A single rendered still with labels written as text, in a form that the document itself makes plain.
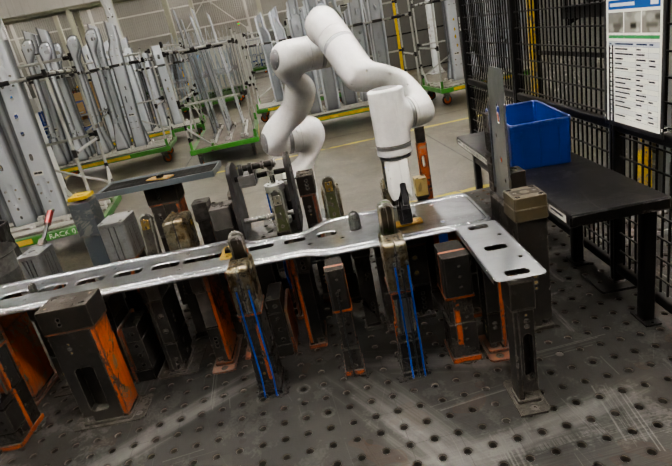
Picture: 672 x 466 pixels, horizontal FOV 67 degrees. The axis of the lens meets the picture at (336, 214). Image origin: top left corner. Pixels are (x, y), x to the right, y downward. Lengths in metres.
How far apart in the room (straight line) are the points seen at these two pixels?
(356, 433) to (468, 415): 0.24
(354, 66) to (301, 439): 0.85
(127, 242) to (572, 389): 1.19
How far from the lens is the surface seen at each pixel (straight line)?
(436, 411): 1.19
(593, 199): 1.29
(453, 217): 1.32
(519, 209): 1.24
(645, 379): 1.29
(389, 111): 1.18
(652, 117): 1.31
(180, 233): 1.51
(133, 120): 8.98
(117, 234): 1.56
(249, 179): 1.47
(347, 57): 1.30
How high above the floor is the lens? 1.49
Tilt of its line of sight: 20 degrees down
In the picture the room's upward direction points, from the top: 11 degrees counter-clockwise
